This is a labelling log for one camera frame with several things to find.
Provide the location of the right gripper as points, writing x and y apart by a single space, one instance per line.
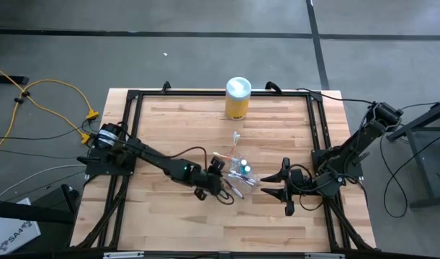
299 183

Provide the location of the silver aluminium bracket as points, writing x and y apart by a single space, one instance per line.
324 255
122 255

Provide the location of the clear plastic cup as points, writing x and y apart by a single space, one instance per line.
253 185

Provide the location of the black stand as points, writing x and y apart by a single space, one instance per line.
32 212

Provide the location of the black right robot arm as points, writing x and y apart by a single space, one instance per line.
363 133

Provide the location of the orange toothbrush yellow bristles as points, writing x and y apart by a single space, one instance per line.
219 155

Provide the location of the white printed box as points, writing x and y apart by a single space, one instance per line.
11 234

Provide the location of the yellow wipes canister white lid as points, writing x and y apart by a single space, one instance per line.
237 104

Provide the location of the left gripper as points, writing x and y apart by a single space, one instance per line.
210 181

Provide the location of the black flat bar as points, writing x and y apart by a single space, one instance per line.
7 79

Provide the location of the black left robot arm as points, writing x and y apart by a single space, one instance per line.
151 157

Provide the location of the black table clamp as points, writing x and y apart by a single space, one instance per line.
165 87
273 86

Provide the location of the dark grey side table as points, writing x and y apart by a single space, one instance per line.
439 162

